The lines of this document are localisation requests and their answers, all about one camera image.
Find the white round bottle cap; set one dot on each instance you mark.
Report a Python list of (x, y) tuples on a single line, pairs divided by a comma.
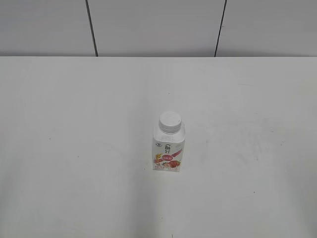
[(170, 122)]

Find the white strawberry yogurt bottle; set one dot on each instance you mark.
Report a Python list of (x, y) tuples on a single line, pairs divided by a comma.
[(167, 149)]

